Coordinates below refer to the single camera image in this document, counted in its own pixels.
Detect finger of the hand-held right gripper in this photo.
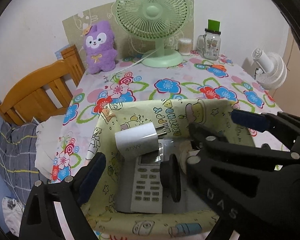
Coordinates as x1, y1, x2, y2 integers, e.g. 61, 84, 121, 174
186, 123, 300, 232
231, 109, 300, 156

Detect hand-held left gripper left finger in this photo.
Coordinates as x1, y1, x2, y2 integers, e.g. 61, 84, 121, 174
19, 152, 107, 240

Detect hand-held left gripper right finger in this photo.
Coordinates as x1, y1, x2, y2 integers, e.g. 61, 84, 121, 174
210, 216, 240, 240

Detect black car key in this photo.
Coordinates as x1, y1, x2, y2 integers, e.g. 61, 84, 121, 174
160, 153, 182, 203

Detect grey remote control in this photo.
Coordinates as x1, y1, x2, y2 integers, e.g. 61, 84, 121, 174
116, 140, 177, 214

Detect white power adapter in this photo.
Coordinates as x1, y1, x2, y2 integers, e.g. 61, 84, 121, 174
114, 122, 166, 162

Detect yellow printed fabric basket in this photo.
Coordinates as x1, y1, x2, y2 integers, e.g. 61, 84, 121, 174
81, 98, 256, 237

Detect white desk fan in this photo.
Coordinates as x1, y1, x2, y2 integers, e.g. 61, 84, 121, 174
251, 48, 288, 91

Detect white pillow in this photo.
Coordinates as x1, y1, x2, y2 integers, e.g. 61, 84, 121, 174
35, 117, 66, 179

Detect beige wardrobe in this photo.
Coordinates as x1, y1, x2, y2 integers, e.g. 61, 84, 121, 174
272, 26, 300, 113

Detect blue plaid bedding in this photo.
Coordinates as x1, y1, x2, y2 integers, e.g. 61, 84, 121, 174
0, 121, 52, 206

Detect white crumpled cloth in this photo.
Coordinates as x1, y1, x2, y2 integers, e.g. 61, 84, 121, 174
2, 197, 26, 237

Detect glass jar mug green lid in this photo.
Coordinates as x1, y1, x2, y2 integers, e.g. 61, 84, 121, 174
196, 19, 222, 61

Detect cotton swab box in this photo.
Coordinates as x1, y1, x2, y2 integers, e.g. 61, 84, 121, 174
177, 38, 192, 56

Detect wooden bed headboard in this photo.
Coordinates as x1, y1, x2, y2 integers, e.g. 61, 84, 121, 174
0, 44, 86, 126

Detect black curved object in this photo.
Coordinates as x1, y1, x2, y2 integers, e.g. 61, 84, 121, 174
261, 0, 300, 71

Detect purple plush toy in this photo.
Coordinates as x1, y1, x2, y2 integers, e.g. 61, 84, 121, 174
81, 20, 119, 75

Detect blue card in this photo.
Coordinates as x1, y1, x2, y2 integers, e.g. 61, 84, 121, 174
54, 44, 74, 59

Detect green desk fan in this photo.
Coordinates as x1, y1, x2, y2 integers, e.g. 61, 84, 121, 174
114, 0, 191, 68

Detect beige printed board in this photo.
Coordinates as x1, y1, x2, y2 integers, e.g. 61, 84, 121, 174
62, 0, 194, 63

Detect orange handled scissors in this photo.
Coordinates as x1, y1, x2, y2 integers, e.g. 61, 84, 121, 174
203, 63, 226, 72

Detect white fan cable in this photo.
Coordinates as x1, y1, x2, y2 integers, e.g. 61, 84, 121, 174
117, 48, 158, 71

